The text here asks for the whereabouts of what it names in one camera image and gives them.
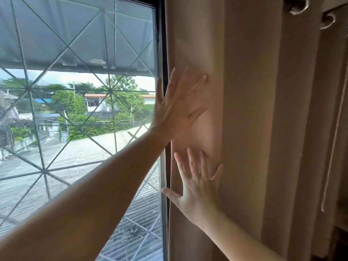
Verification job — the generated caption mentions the black window frame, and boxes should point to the black window frame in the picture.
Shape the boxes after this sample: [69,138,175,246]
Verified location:
[120,0,171,261]

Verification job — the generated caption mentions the beige pull cord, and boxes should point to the beige pull cord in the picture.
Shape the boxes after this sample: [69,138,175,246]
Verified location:
[320,68,348,213]

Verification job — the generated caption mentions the grey awning roof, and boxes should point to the grey awning roof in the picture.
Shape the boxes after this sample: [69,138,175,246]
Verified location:
[0,0,156,77]

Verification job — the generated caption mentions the person's left forearm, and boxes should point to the person's left forearm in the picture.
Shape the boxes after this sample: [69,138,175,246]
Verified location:
[0,127,173,261]

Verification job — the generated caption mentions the beige fabric curtain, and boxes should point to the beige fabric curtain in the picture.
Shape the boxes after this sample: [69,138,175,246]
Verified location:
[165,0,348,261]

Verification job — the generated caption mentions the white house with orange roof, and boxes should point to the white house with orange roof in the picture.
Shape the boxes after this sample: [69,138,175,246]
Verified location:
[84,93,156,113]

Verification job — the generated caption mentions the green trees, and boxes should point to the green trees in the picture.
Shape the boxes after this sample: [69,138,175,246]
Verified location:
[0,74,153,142]

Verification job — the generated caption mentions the metal window grille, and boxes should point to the metal window grille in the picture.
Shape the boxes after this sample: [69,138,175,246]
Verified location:
[0,0,162,261]

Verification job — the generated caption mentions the corrugated metal roof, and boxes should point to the corrugated metal roof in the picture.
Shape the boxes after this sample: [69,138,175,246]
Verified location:
[0,123,163,261]

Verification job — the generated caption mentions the person's right forearm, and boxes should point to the person's right forearm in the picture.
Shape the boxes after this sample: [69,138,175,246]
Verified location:
[194,208,286,261]

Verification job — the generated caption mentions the silver curtain grommet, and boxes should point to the silver curtain grommet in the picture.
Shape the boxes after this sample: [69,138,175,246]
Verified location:
[320,12,336,30]
[289,0,310,16]

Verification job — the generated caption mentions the person's right hand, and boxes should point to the person's right hand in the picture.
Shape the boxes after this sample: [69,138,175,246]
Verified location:
[162,147,224,229]

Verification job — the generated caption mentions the person's left hand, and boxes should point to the person's left hand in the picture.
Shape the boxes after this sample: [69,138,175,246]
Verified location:
[150,66,209,142]

